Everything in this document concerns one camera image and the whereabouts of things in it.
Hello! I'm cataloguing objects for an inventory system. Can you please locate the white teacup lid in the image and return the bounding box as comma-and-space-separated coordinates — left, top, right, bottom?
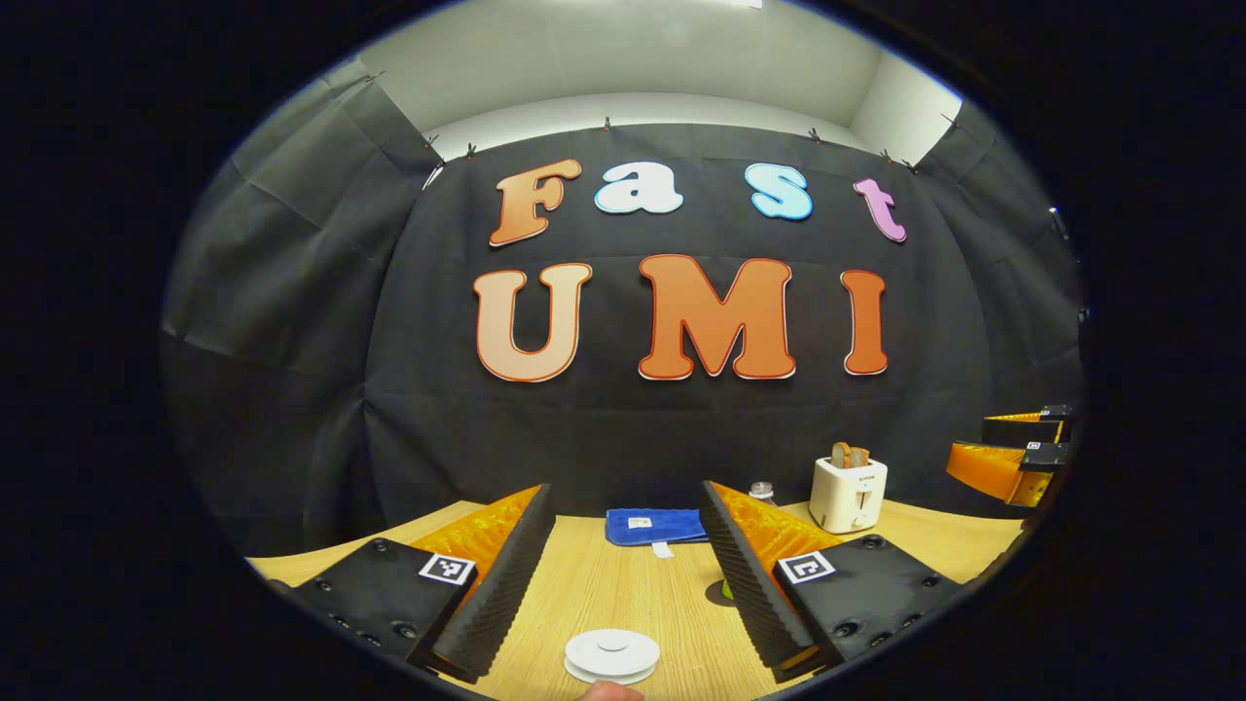
566, 629, 662, 680

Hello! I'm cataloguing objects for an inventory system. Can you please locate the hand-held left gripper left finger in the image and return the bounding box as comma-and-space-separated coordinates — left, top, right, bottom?
290, 482, 557, 686

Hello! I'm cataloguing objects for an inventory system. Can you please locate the clear water bottle green drink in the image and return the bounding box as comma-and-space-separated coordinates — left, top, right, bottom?
718, 481, 778, 605

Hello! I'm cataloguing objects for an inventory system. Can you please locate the white toaster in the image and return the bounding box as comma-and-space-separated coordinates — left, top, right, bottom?
809, 456, 889, 535

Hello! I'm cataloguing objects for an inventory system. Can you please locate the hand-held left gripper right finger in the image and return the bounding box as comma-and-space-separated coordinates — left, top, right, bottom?
699, 479, 967, 686

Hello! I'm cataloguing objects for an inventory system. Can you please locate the blue folded towel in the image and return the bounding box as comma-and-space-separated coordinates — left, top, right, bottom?
605, 507, 710, 559

